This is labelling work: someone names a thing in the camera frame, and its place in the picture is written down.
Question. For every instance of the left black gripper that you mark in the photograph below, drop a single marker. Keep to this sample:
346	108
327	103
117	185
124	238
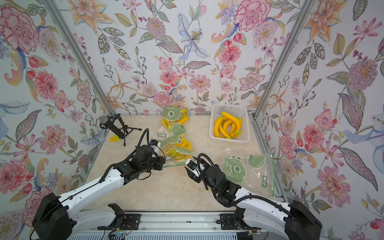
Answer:
160	163

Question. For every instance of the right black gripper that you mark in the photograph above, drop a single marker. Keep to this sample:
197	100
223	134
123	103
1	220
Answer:
207	165

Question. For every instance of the zip-top bag bananas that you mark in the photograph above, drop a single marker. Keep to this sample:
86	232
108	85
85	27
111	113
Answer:
174	115
175	145
254	173

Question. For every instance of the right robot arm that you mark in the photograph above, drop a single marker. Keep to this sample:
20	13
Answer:
292	221

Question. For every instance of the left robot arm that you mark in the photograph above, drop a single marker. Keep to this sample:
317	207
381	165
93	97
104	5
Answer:
58	217

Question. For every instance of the loose yellow banana by stand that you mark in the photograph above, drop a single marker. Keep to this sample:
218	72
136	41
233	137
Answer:
114	139

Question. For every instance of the black microphone tripod stand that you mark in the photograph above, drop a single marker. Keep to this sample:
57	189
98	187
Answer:
117	126

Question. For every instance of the white plastic basket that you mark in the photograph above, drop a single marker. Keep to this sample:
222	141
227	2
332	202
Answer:
243	135

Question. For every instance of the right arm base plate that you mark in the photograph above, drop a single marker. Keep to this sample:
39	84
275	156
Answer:
234	221

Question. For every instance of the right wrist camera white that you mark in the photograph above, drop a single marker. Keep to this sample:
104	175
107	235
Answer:
192	168

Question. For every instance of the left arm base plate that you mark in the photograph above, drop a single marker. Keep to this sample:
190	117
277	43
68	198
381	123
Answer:
126	221

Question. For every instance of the aluminium front rail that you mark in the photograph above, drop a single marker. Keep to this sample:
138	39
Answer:
169	226

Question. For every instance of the left corner aluminium post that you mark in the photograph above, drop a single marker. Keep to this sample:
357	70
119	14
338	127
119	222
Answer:
59	20

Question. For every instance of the corner aluminium post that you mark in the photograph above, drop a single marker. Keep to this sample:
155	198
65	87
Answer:
59	20
281	62

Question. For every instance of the right corner aluminium post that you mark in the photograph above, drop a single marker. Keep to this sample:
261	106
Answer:
281	62

